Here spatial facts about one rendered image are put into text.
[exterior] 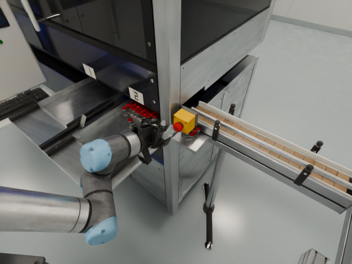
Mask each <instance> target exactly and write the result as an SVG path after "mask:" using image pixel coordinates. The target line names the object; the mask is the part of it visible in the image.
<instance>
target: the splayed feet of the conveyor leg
mask: <svg viewBox="0 0 352 264"><path fill-rule="evenodd" d="M202 189H203V190H204V191H205V203H204V205H203V211H204V212H205V213H206V242H205V244H204V247H205V249H206V250H212V249H213V223H212V213H213V212H214V208H215V205H214V204H213V208H212V209H210V210H209V209H207V208H206V201H207V197H208V193H209V189H210V186H209V184H208V183H204V185H203V186H202Z"/></svg>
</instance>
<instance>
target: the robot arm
mask: <svg viewBox="0 0 352 264"><path fill-rule="evenodd" d="M145 119H149V120H145ZM167 127H168V125H166V121H165V120H163V121H162V122H161V123H159V122H158V120H157V119H155V118H153V117H152V116H151V117H147V118H143V119H142V120H141V124H140V126H138V125H136V124H133V125H132V127H131V131H126V132H123V133H120V134H115V135H112V136H109V137H105V138H102V139H96V140H94V141H92V142H89V143H86V144H84V145H83V146H82V147H81V149H80V160H81V164H82V166H83V167H84V170H83V172H82V174H81V176H80V182H79V188H80V190H81V192H82V193H83V198H81V197H74V196H67V195H60V194H52V193H45V192H38V191H31V190H24V189H17V188H9V187H5V186H0V232H47V233H84V237H85V242H86V243H87V244H90V245H101V244H104V243H107V242H109V241H111V240H112V239H113V238H115V236H116V235H117V233H118V227H117V216H116V211H115V204H114V198H113V190H112V184H111V174H112V172H113V170H114V168H115V166H116V164H117V163H118V162H120V161H123V160H125V159H127V158H130V157H132V156H134V155H137V156H138V158H139V160H140V161H141V162H142V163H144V164H146V165H148V164H149V163H151V161H152V158H151V155H150V153H149V150H148V148H151V149H156V148H159V147H160V148H162V147H164V146H166V145H168V143H169V142H170V140H171V138H172V135H173V130H172V129H173V125H170V126H169V128H168V129H167Z"/></svg>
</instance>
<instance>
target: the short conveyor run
mask: <svg viewBox="0 0 352 264"><path fill-rule="evenodd" d="M235 106H236V105H235V104H231V106H230V109H229V112H228V113H227V112H224V111H222V110H220V109H218V108H216V107H214V106H211V105H209V104H206V103H204V102H202V101H199V105H198V106H197V107H196V108H194V107H192V108H191V110H194V111H196V112H198V114H199V117H198V124H197V126H196V127H200V132H201V133H203V134H205V135H207V136H209V140H208V141H207V142H209V143H211V144H213V145H215V146H217V147H218V148H220V149H222V150H224V151H225V152H227V153H229V154H231V155H233V156H235V157H236V158H238V159H240V160H242V161H244V162H246V163H247V164H249V165H251V166H253V167H255V168H257V169H258V170H260V171H262V172H264V173H266V174H268V175H270V176H271V177H273V178H275V179H277V180H279V181H281V182H282V183H284V184H286V185H288V186H290V187H292V188H293V189H295V190H297V191H299V192H301V193H303V194H304V195H306V196H308V197H310V198H312V199H314V200H315V201H317V202H319V203H321V204H323V205H325V206H326V207H328V208H330V209H332V210H334V211H336V212H337V213H339V214H341V213H343V212H344V211H346V210H347V209H349V208H350V207H351V206H352V169H349V168H347V167H345V166H343V165H341V164H338V163H336V162H334V161H331V160H329V159H327V158H325V157H323V156H320V155H318V154H317V153H318V152H319V150H320V149H321V146H322V145H323V142H322V141H317V143H316V145H314V146H313V147H312V149H311V150H307V149H305V148H303V147H301V146H299V145H296V144H294V143H292V142H290V141H288V140H286V139H283V138H281V137H279V136H277V135H275V134H272V133H270V132H268V131H266V130H264V129H262V128H259V127H257V126H255V125H253V124H251V123H248V122H246V121H244V120H242V119H240V118H238V117H235V116H234V112H235V109H234V108H235Z"/></svg>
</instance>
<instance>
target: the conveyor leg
mask: <svg viewBox="0 0 352 264"><path fill-rule="evenodd" d="M227 156H228V153H227V152H225V151H224V150H222V149H220V148H219V149H218V154H217V158H216V162H215V167H214V172H213V176H212V180H211V185H210V189H209V193H208V197H207V201H206V208H207V209H209V210H210V209H212V208H213V204H214V201H215V197H216V193H217V190H218V187H219V183H220V180H221V177H222V173H223V170H224V166H225V163H226V159H227Z"/></svg>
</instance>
